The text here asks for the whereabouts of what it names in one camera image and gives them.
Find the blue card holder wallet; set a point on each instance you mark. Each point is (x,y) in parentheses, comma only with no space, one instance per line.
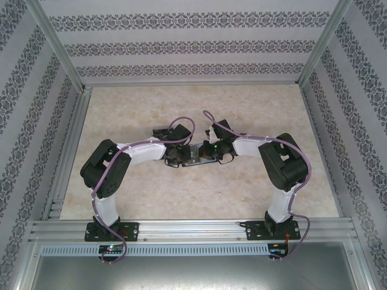
(193,163)

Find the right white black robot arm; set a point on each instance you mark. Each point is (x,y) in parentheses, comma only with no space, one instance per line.
(284,163)

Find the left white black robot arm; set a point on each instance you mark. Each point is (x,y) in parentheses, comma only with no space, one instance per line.
(106,169)

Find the small controller board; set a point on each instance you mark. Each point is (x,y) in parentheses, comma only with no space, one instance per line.
(278,252)
(112,249)

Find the grey metal sheet panel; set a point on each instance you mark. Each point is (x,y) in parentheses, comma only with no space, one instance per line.
(193,275)

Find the aluminium frame crossbar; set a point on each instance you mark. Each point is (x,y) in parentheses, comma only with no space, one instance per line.
(193,83)

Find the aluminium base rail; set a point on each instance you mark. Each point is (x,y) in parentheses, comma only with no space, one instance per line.
(187,229)

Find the aluminium side rail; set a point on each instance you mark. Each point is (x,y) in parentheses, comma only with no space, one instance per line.
(79,114)
(320,136)

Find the aluminium frame post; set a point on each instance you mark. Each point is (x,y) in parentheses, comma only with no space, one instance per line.
(64,51)
(322,42)

